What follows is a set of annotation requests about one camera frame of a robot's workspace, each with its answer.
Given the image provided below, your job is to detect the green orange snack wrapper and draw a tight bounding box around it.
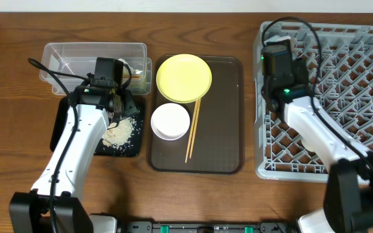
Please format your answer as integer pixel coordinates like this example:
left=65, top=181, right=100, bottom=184
left=122, top=74, right=142, bottom=80

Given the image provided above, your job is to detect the pile of rice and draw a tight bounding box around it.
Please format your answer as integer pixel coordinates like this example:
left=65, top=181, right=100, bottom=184
left=102, top=117, right=136, bottom=150

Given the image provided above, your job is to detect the white bowl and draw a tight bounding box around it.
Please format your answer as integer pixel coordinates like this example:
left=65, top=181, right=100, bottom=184
left=150, top=103, right=190, bottom=140

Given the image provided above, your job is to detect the yellow plate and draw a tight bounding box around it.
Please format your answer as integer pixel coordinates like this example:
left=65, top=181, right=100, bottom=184
left=156, top=54, right=212, bottom=104

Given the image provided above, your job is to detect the wooden chopstick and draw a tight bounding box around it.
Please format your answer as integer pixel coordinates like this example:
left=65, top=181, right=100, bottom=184
left=185, top=113, right=194, bottom=163
left=188, top=99, right=201, bottom=159

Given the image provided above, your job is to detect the white tissue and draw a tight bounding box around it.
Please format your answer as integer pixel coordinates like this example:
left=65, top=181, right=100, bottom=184
left=119, top=58, right=143, bottom=76

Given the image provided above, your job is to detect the white cup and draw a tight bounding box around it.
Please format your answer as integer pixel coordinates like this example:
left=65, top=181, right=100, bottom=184
left=301, top=138, right=315, bottom=152

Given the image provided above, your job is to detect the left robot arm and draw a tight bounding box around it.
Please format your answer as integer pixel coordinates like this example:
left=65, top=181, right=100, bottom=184
left=8, top=57, right=139, bottom=232

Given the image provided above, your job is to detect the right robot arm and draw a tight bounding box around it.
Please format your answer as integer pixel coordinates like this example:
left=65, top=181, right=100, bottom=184
left=261, top=39, right=373, bottom=232

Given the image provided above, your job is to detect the black waste tray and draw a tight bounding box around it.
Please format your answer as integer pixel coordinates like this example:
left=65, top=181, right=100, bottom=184
left=50, top=96, right=144, bottom=157

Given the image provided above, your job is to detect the grey dishwasher rack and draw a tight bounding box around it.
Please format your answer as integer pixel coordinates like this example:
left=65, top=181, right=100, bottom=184
left=253, top=21, right=373, bottom=183

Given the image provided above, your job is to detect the clear plastic bin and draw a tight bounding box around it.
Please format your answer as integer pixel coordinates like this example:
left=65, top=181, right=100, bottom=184
left=41, top=42, right=153, bottom=95

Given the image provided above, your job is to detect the dark brown serving tray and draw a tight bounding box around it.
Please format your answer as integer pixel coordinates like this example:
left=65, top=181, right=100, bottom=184
left=146, top=56, right=244, bottom=175

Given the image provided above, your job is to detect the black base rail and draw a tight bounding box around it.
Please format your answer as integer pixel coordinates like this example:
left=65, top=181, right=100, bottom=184
left=118, top=221, right=299, bottom=233

